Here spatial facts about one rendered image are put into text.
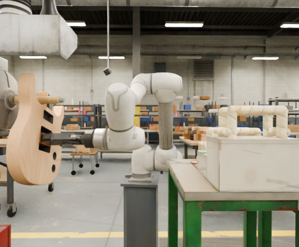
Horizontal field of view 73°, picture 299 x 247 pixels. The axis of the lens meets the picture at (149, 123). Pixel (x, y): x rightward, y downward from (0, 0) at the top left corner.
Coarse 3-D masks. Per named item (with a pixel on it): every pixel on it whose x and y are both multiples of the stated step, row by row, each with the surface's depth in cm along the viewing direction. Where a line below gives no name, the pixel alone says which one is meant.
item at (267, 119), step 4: (264, 116) 76; (268, 116) 75; (272, 116) 75; (264, 120) 76; (268, 120) 75; (272, 120) 75; (264, 124) 76; (268, 124) 75; (272, 124) 75; (264, 128) 76; (268, 128) 75; (264, 132) 76; (268, 132) 75; (264, 136) 76; (268, 136) 75; (272, 136) 75
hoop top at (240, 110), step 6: (228, 108) 68; (234, 108) 67; (240, 108) 67; (246, 108) 67; (252, 108) 67; (258, 108) 67; (264, 108) 67; (270, 108) 67; (276, 108) 67; (282, 108) 67; (240, 114) 68; (246, 114) 68; (252, 114) 68; (258, 114) 68; (264, 114) 68; (270, 114) 67; (276, 114) 67
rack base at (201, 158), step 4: (200, 156) 90; (204, 156) 84; (200, 160) 90; (204, 160) 84; (200, 164) 90; (204, 164) 84; (200, 168) 90; (204, 168) 84; (200, 172) 90; (204, 172) 84; (204, 176) 84
